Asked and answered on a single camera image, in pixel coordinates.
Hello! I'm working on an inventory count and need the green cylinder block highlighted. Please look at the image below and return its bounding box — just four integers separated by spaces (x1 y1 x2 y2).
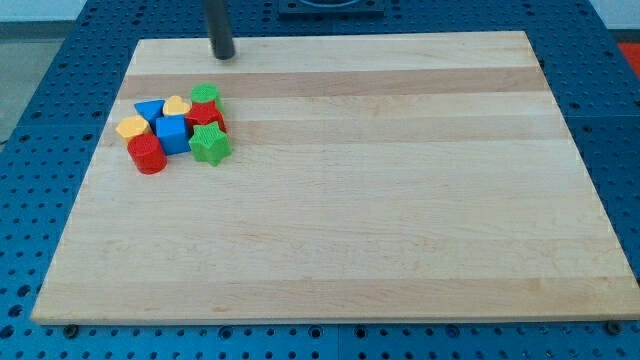
190 83 224 112

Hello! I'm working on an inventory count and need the light wooden board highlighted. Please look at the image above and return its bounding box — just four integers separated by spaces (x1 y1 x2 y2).
31 31 639 325

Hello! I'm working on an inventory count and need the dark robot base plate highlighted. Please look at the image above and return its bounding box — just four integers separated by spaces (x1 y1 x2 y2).
275 0 385 17

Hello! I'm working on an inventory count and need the blue cube block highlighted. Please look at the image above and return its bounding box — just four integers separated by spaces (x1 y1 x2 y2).
155 115 191 156

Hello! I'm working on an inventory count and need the yellow heart block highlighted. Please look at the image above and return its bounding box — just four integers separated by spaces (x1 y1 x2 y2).
162 95 191 116

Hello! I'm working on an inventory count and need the green star block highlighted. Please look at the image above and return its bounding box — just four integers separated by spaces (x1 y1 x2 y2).
188 122 232 166

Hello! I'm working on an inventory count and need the black bolt left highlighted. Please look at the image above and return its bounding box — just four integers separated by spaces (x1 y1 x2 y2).
63 324 79 339

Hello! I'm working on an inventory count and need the yellow hexagon block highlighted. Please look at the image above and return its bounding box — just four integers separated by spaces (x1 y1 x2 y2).
115 115 152 145

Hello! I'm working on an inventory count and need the blue triangle block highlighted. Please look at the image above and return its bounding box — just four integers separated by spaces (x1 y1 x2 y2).
134 99 165 132

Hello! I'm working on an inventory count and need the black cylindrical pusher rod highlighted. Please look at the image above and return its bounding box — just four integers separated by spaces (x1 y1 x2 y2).
201 0 235 61

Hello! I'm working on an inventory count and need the red cylinder block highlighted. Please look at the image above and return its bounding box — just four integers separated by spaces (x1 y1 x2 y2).
127 133 168 175

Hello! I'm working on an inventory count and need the red star block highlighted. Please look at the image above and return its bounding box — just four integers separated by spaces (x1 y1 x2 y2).
185 101 227 135

